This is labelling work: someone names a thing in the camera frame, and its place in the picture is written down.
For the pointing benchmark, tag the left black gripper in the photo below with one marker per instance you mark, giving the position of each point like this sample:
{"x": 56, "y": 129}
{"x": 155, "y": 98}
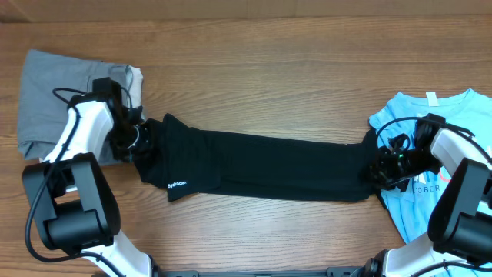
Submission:
{"x": 147, "y": 143}

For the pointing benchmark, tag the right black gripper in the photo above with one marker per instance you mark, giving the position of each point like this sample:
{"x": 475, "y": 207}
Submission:
{"x": 380, "y": 170}

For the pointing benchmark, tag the black t-shirt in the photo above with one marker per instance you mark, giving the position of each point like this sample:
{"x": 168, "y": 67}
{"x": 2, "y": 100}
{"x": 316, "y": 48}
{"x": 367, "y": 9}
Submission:
{"x": 185, "y": 161}

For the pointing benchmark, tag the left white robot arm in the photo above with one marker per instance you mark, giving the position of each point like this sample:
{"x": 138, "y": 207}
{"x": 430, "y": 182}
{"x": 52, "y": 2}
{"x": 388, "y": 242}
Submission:
{"x": 73, "y": 212}

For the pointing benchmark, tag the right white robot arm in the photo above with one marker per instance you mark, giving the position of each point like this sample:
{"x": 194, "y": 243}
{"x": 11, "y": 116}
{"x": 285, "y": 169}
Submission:
{"x": 458, "y": 234}

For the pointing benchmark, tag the light blue printed t-shirt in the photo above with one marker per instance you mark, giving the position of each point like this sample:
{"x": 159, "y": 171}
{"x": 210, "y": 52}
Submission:
{"x": 411, "y": 209}

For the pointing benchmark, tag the grey folded trousers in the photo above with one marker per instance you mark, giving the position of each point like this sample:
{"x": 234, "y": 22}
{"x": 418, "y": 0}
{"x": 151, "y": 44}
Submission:
{"x": 41, "y": 116}

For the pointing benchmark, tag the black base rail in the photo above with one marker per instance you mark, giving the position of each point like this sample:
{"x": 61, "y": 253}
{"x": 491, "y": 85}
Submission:
{"x": 329, "y": 272}

